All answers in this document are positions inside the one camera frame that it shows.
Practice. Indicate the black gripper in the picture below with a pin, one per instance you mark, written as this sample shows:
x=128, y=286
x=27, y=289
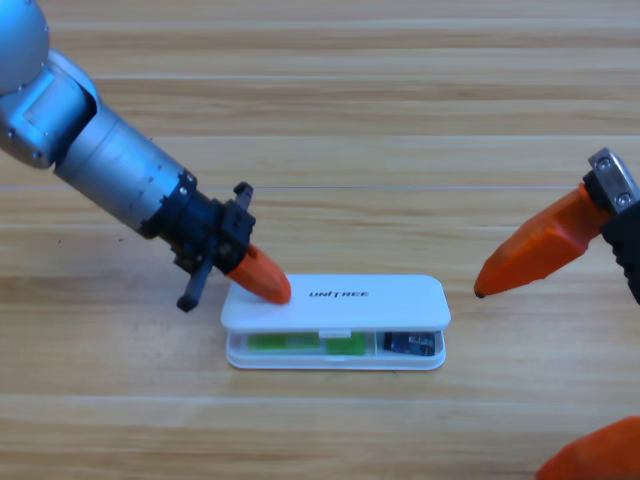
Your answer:
x=210, y=225
x=627, y=235

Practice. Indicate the black eraser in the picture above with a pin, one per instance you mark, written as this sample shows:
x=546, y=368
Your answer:
x=410, y=344

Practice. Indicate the green highlighter pen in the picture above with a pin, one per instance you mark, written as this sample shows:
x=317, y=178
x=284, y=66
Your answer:
x=285, y=343

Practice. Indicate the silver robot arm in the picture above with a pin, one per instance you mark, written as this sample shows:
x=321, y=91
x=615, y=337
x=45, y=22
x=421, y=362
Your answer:
x=110, y=155

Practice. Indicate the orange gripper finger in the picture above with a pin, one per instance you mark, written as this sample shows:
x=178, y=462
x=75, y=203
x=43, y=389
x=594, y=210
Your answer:
x=605, y=457

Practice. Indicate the white Unitree pencil case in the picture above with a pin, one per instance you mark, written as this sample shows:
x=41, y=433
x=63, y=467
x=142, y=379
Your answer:
x=390, y=305

